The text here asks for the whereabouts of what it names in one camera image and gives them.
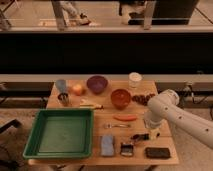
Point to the white paper cup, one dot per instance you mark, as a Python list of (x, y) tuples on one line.
[(134, 79)]

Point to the red bowl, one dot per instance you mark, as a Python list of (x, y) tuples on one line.
[(120, 98)]

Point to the purple bowl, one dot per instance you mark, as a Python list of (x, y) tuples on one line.
[(97, 84)]

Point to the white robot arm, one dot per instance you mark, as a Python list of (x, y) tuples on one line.
[(165, 106)]

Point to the blue plastic cup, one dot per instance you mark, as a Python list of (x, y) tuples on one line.
[(61, 85)]

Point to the green plastic tray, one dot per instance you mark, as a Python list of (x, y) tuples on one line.
[(61, 134)]

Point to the black handled brush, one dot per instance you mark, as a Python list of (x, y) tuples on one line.
[(127, 148)]

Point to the yellow banana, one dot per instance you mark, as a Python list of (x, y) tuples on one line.
[(90, 104)]

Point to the wooden table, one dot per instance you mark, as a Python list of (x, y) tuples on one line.
[(121, 134)]

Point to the blue sponge near tray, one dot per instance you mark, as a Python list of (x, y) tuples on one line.
[(107, 145)]

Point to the bunch of dark grapes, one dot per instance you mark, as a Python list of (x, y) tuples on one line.
[(142, 99)]

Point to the black rectangular sponge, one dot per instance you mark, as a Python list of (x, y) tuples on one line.
[(157, 153)]

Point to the orange carrot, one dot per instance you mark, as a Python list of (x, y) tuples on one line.
[(125, 118)]

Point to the dark metal cup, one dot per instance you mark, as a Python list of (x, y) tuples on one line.
[(63, 99)]

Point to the red yellow apple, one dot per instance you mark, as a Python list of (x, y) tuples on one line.
[(77, 89)]

